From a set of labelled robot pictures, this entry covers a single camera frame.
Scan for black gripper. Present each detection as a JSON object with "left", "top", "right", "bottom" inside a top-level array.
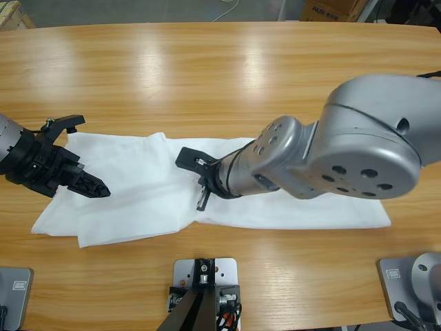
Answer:
[
  {"left": 196, "top": 161, "right": 243, "bottom": 212},
  {"left": 0, "top": 132, "right": 112, "bottom": 199}
]

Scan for white Unitree t-shirt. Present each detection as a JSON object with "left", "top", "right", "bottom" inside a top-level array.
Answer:
[{"left": 30, "top": 132, "right": 393, "bottom": 249}]

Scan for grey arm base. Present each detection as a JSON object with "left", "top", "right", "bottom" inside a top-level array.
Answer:
[
  {"left": 0, "top": 267, "right": 34, "bottom": 331},
  {"left": 378, "top": 252, "right": 441, "bottom": 325}
]

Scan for bystander in dark clothes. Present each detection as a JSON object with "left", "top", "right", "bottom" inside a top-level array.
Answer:
[{"left": 373, "top": 0, "right": 441, "bottom": 28}]

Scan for white mounting block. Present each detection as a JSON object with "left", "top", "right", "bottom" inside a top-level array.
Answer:
[{"left": 172, "top": 257, "right": 244, "bottom": 331}]

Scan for brown cardboard box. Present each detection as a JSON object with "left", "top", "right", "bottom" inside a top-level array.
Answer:
[{"left": 299, "top": 0, "right": 369, "bottom": 22}]

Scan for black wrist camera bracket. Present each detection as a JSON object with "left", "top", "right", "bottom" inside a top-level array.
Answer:
[
  {"left": 175, "top": 147, "right": 218, "bottom": 174},
  {"left": 40, "top": 114, "right": 86, "bottom": 146}
]

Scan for black corner bracket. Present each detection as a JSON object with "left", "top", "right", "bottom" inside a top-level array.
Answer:
[
  {"left": 216, "top": 285, "right": 242, "bottom": 315},
  {"left": 167, "top": 285, "right": 189, "bottom": 313}
]

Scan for orange and black cables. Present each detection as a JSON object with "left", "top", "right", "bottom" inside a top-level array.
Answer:
[{"left": 216, "top": 303, "right": 244, "bottom": 331}]

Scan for white floor cable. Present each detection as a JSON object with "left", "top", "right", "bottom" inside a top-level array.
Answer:
[{"left": 212, "top": 0, "right": 242, "bottom": 22}]

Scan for white metal frame bar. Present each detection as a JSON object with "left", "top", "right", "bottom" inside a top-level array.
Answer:
[{"left": 356, "top": 0, "right": 382, "bottom": 22}]

